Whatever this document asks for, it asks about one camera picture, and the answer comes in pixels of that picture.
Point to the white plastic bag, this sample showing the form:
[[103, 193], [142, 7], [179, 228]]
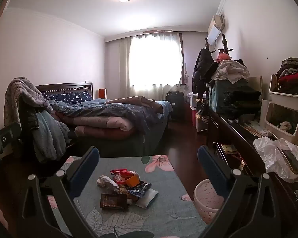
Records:
[[267, 153]]

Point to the white paper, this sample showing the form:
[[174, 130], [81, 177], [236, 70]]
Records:
[[105, 181]]

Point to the pink quilt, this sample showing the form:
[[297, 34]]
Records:
[[101, 127]]

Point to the clear plastic storage box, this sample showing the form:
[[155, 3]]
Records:
[[194, 100]]

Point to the red and white paper bag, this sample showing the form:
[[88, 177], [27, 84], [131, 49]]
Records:
[[119, 173]]

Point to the flat box in plastic bag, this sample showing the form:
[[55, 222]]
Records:
[[291, 161]]

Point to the brown snack packet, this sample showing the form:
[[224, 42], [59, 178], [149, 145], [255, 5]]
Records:
[[113, 200]]

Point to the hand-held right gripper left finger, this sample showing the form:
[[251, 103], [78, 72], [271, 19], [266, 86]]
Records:
[[85, 169]]

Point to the green book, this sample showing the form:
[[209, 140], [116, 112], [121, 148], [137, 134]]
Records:
[[228, 148]]

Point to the pink cloth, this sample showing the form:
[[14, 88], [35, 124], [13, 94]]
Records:
[[223, 57]]

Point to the red book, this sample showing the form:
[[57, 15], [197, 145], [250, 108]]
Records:
[[238, 161]]

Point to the pile of red and dark clothes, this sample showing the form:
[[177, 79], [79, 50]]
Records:
[[291, 76]]

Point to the small orange box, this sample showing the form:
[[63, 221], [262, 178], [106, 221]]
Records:
[[132, 181]]

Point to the red storage box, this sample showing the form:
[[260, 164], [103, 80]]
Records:
[[194, 117]]

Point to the white and teal packet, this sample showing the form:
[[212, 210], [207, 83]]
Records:
[[146, 199]]

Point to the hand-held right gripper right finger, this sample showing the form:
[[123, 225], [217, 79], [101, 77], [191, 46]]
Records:
[[210, 169]]

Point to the stack of folded dark clothes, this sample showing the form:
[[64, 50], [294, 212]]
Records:
[[245, 101]]

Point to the black suitcase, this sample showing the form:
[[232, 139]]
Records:
[[175, 104]]

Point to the teal cloth covered box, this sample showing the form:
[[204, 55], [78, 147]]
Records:
[[219, 94]]

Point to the dark wooden cabinet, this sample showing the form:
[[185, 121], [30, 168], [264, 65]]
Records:
[[240, 133]]

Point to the white window curtain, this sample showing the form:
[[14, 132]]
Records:
[[153, 62]]

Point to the grey floral bed cover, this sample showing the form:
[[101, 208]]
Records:
[[163, 203]]

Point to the black coats on rack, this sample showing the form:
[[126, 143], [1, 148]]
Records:
[[203, 69]]

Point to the light blue towel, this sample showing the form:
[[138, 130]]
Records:
[[49, 138]]

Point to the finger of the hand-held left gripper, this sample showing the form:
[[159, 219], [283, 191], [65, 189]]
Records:
[[7, 133]]

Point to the white stacking bin with clothes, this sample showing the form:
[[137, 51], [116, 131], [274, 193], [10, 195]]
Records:
[[285, 100]]

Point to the pile of beige clothes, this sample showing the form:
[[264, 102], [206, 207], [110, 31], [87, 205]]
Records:
[[230, 70]]

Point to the white plastic basin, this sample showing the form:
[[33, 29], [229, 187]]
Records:
[[206, 199]]

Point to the star print pillow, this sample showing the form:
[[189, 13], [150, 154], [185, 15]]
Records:
[[69, 96]]

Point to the dark wooden bed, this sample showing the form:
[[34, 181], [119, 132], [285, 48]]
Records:
[[64, 87]]

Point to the grey fleece blanket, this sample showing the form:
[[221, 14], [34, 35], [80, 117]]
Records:
[[22, 91]]

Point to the white wall air conditioner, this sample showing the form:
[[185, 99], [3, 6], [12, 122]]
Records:
[[215, 31]]

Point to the brown blanket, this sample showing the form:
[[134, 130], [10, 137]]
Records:
[[139, 101]]

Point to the blue quilt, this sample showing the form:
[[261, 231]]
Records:
[[109, 111]]

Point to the dark blue snack wrapper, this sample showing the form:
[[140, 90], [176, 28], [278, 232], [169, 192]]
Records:
[[139, 189]]

